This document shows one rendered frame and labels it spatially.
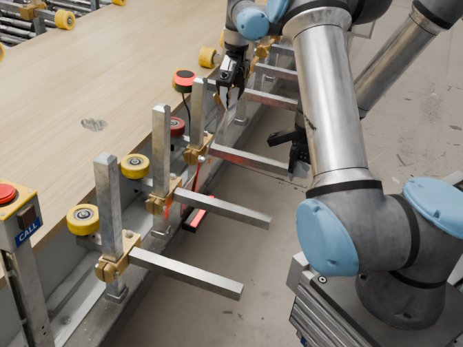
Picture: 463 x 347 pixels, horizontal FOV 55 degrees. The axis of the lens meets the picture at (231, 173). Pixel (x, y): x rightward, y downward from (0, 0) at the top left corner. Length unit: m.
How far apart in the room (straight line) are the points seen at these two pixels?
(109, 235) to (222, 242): 1.36
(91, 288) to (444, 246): 0.95
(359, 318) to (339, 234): 0.22
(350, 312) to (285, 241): 1.62
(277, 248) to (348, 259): 1.73
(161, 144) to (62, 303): 0.51
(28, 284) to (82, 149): 0.63
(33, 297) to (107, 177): 0.26
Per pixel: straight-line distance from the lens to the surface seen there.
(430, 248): 0.72
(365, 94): 1.09
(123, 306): 1.21
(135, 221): 1.53
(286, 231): 2.47
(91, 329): 1.18
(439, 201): 0.72
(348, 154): 0.68
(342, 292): 0.85
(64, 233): 1.30
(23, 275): 0.81
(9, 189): 0.72
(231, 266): 2.24
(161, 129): 1.13
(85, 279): 1.38
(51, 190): 1.24
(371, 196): 0.67
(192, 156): 1.42
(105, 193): 0.97
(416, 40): 1.05
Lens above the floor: 1.66
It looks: 36 degrees down
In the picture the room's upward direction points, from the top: 7 degrees clockwise
